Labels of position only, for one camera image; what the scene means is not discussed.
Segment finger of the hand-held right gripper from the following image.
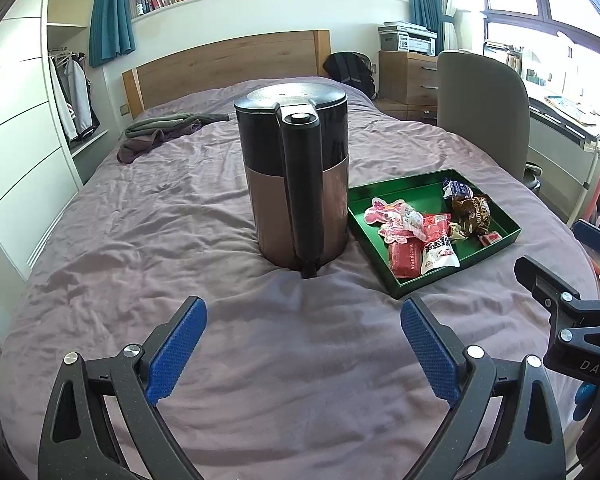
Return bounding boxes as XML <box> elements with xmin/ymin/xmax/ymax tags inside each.
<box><xmin>514</xmin><ymin>256</ymin><xmax>581</xmax><ymax>318</ymax></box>
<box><xmin>572</xmin><ymin>220</ymin><xmax>600</xmax><ymax>261</ymax></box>

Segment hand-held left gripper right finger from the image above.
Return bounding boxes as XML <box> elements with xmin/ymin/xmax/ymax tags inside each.
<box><xmin>401</xmin><ymin>296</ymin><xmax>567</xmax><ymax>480</ymax></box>

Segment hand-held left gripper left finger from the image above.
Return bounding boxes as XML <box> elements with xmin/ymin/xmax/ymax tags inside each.
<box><xmin>37</xmin><ymin>296</ymin><xmax>208</xmax><ymax>480</ymax></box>

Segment brown snack wrapper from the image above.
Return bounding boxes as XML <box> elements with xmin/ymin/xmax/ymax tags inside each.
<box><xmin>451</xmin><ymin>195</ymin><xmax>493</xmax><ymax>237</ymax></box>

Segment red square snack packet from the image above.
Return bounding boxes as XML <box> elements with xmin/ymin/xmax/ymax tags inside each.
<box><xmin>387</xmin><ymin>237</ymin><xmax>426</xmax><ymax>280</ymax></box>

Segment red and white sausage packet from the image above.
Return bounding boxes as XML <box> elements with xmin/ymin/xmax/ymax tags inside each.
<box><xmin>420</xmin><ymin>212</ymin><xmax>460</xmax><ymax>276</ymax></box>

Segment blue and white snack packet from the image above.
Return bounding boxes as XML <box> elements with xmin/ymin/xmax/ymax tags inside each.
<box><xmin>441</xmin><ymin>178</ymin><xmax>473</xmax><ymax>203</ymax></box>

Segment green tray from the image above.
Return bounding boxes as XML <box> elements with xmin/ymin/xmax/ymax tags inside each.
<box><xmin>347</xmin><ymin>168</ymin><xmax>523</xmax><ymax>301</ymax></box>

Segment pink cartoon character packet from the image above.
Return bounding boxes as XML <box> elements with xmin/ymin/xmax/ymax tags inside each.
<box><xmin>363</xmin><ymin>197</ymin><xmax>426</xmax><ymax>241</ymax></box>

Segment desk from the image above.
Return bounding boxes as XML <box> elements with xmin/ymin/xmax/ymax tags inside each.
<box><xmin>527</xmin><ymin>92</ymin><xmax>600</xmax><ymax>151</ymax></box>

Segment bed with purple sheet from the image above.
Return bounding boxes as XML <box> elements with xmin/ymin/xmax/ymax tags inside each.
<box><xmin>0</xmin><ymin>76</ymin><xmax>600</xmax><ymax>480</ymax></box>

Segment grey chair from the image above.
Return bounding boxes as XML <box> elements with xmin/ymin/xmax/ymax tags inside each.
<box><xmin>436</xmin><ymin>49</ymin><xmax>543</xmax><ymax>191</ymax></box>

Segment black and copper kettle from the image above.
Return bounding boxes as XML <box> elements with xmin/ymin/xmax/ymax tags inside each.
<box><xmin>233</xmin><ymin>80</ymin><xmax>352</xmax><ymax>280</ymax></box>

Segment dark purple garment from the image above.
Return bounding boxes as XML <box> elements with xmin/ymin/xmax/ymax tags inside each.
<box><xmin>116</xmin><ymin>121</ymin><xmax>203</xmax><ymax>165</ymax></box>

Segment wooden dresser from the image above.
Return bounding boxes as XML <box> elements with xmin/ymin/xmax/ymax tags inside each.
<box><xmin>375</xmin><ymin>50</ymin><xmax>441</xmax><ymax>123</ymax></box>

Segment white wardrobe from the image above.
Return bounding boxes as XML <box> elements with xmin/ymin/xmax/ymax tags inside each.
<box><xmin>0</xmin><ymin>0</ymin><xmax>110</xmax><ymax>281</ymax></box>

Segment white printer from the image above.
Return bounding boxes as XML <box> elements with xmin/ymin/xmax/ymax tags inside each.
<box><xmin>378</xmin><ymin>21</ymin><xmax>438</xmax><ymax>57</ymax></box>

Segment hanging clothes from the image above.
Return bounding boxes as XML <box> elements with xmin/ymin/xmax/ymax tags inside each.
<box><xmin>47</xmin><ymin>49</ymin><xmax>101</xmax><ymax>143</ymax></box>

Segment black backpack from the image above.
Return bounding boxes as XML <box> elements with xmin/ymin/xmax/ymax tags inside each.
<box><xmin>323</xmin><ymin>51</ymin><xmax>378</xmax><ymax>101</ymax></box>

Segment wooden headboard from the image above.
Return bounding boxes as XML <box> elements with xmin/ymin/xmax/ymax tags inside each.
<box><xmin>122</xmin><ymin>30</ymin><xmax>331</xmax><ymax>120</ymax></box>

